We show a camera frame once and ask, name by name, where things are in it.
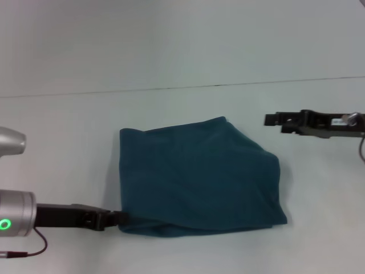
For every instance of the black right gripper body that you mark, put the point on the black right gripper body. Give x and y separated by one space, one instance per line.
330 124

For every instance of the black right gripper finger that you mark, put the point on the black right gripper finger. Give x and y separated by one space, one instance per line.
291 129
282 119

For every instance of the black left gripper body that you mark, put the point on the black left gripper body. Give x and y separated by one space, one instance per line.
65 215

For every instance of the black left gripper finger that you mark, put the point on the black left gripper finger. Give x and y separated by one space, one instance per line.
115 218

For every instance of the teal t-shirt with white lettering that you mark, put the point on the teal t-shirt with white lettering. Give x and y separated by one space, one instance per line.
199 179

